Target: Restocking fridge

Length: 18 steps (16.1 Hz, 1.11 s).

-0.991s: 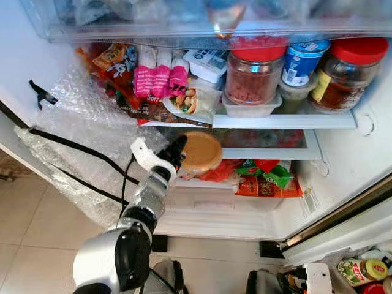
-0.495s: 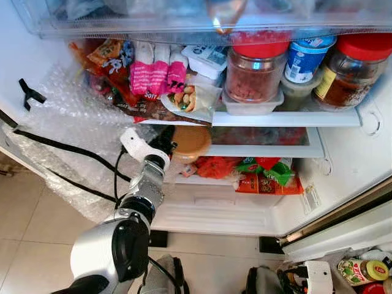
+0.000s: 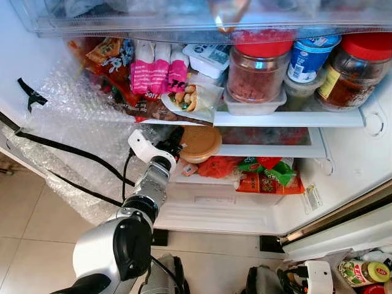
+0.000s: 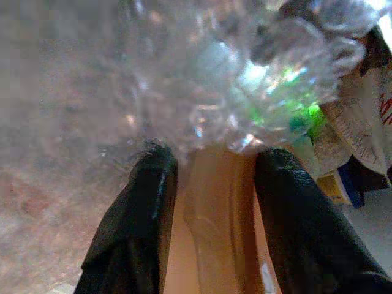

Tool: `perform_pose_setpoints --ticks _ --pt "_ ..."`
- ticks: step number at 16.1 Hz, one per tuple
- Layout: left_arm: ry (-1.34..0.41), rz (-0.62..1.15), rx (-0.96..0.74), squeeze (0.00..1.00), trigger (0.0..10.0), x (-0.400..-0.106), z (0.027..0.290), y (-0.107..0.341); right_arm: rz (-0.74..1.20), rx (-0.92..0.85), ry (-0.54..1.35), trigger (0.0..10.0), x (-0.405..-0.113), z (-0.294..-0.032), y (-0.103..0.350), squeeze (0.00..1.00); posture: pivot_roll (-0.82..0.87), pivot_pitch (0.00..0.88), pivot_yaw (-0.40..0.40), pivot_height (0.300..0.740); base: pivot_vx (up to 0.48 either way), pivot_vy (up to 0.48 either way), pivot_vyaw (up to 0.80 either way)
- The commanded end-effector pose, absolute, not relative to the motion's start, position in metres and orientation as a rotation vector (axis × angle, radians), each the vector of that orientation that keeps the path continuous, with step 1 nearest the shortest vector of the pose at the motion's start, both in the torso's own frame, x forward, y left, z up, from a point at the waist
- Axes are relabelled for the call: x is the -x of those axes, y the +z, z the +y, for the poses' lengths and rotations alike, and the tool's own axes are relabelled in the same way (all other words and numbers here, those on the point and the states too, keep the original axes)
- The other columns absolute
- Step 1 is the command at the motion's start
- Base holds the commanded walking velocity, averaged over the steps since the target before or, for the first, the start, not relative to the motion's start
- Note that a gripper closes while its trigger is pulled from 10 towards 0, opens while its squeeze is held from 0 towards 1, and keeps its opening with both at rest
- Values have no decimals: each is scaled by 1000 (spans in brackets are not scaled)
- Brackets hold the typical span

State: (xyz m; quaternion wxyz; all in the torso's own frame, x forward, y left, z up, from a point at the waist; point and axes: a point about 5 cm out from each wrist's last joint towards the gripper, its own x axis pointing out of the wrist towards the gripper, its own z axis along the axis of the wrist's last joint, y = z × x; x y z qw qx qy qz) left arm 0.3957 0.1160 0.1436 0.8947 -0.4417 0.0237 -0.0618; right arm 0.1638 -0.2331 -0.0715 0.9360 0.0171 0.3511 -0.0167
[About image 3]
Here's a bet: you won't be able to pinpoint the white labelled plastic tub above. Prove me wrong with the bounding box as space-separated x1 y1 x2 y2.
183 43 232 80

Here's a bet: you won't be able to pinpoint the white-trimmed fridge shelf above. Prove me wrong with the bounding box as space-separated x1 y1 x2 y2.
141 107 368 128

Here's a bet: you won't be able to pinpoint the white fridge drawer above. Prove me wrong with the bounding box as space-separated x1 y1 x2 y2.
156 178 307 236

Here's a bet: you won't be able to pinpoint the grey shopping bag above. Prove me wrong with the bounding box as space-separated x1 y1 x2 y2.
328 245 392 294

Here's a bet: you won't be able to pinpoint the clear glass fridge shelf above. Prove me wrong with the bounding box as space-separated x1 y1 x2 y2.
9 0 392 39

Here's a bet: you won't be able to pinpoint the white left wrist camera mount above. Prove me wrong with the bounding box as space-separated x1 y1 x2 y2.
127 129 163 165

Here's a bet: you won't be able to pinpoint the orange flat snack packet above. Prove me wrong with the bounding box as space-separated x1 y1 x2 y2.
235 171 305 195

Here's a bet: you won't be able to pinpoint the red round lid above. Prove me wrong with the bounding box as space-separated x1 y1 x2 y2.
361 282 386 294

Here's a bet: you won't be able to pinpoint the blue white yogurt cup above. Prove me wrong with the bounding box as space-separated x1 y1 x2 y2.
287 35 342 85

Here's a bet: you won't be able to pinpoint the long black cable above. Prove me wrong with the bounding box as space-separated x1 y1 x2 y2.
15 129 137 187

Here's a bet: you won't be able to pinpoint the large red-lidded jar, brown contents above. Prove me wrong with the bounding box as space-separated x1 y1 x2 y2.
315 32 392 112

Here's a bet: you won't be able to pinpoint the red orange mesh bag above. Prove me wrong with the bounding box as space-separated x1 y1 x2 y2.
196 155 243 180

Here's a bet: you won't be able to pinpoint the clear plastic food box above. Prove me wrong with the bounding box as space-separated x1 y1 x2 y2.
222 86 288 116

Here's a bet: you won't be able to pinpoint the clear tub with greenish contents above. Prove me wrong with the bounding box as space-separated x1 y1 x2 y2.
282 67 328 112

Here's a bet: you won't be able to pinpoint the black fridge foot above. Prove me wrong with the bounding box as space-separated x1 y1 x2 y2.
151 228 170 247
259 235 285 254

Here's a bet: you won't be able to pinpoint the orange printed snack bag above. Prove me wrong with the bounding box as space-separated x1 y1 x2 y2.
69 37 137 92

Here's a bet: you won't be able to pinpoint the clear bubble wrap sheet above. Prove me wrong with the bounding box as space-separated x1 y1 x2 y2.
0 55 154 224

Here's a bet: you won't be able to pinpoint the red brown food packet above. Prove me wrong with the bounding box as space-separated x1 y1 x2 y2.
92 73 212 123

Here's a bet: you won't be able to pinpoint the red-lidded jar, red contents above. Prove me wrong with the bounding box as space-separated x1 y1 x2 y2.
227 29 295 104

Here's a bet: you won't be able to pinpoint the yellow-lidded labelled jar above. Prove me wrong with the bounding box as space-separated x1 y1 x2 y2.
338 259 391 287

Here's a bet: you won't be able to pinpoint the pink-labelled white drink bottle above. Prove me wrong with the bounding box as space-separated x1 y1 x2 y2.
167 44 190 94
150 42 172 96
130 40 154 96

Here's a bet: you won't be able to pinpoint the green red snack packet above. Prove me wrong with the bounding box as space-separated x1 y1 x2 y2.
237 156 296 187

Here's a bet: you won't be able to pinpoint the black tape piece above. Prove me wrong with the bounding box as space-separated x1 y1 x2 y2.
17 78 48 114

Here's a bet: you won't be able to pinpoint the round container with brown lid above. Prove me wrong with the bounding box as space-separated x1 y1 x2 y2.
179 124 223 164

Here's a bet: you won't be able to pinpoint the white-framed crisper cover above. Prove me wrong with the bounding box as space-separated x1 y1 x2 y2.
217 127 331 160

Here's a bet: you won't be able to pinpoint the white sticker label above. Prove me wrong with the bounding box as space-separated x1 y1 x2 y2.
301 185 323 213

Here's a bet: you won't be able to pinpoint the thin black cable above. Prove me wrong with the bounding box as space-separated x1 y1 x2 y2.
48 172 124 207

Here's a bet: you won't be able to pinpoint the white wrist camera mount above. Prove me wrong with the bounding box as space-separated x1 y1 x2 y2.
127 129 163 165
304 260 335 294

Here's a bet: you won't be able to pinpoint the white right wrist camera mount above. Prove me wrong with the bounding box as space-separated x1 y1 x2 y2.
304 260 335 294

